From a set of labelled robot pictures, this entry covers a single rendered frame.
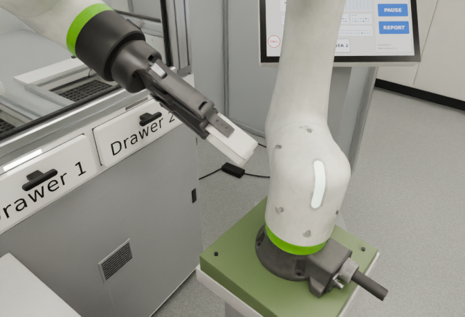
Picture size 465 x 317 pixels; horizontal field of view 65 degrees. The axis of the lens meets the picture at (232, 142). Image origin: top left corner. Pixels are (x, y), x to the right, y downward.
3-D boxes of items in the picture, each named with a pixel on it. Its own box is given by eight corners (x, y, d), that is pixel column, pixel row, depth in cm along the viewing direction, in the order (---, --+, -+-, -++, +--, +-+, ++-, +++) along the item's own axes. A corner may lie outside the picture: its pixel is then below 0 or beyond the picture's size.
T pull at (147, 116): (162, 115, 100) (162, 111, 99) (142, 127, 95) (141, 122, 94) (153, 112, 102) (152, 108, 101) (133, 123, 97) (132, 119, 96)
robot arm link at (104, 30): (84, 75, 59) (60, 46, 50) (133, 25, 61) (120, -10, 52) (111, 97, 58) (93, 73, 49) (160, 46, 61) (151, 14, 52)
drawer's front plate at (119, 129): (181, 121, 113) (178, 89, 107) (105, 167, 94) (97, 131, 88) (177, 120, 114) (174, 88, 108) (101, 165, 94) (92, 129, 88)
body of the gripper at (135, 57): (138, 26, 52) (188, 66, 51) (149, 55, 60) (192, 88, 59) (101, 64, 50) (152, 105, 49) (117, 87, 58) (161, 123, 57)
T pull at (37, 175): (59, 174, 78) (57, 169, 78) (25, 192, 73) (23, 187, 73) (49, 168, 80) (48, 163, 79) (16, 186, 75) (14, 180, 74)
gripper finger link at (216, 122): (205, 108, 50) (205, 100, 47) (234, 130, 50) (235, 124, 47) (198, 115, 50) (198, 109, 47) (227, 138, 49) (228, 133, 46)
